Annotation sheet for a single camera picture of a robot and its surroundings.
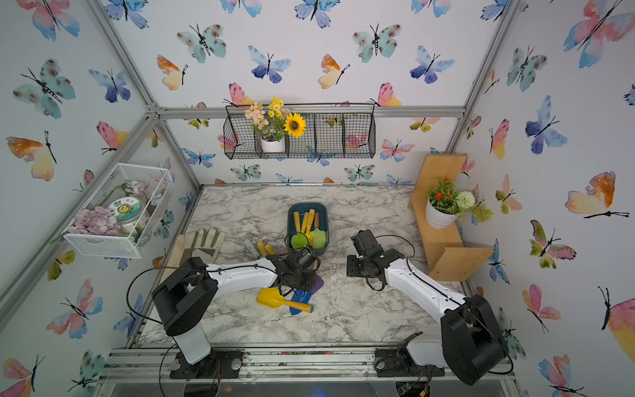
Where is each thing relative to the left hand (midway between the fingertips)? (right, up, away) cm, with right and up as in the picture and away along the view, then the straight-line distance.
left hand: (316, 281), depth 89 cm
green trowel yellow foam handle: (-7, +14, +10) cm, 18 cm away
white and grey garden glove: (-50, +11, +9) cm, 52 cm away
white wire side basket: (-51, +33, -10) cm, 61 cm away
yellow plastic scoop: (-15, -5, -2) cm, 16 cm away
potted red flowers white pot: (+44, +27, -3) cm, 52 cm away
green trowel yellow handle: (-20, +10, +7) cm, 23 cm away
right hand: (+13, +7, -3) cm, 15 cm away
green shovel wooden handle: (0, +15, +12) cm, 19 cm away
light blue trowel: (-28, +12, +11) cm, 32 cm away
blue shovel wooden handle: (-6, -4, -2) cm, 7 cm away
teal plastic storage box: (-7, +27, +19) cm, 33 cm away
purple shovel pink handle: (+1, -1, 0) cm, 1 cm away
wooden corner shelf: (+46, +11, +2) cm, 47 cm away
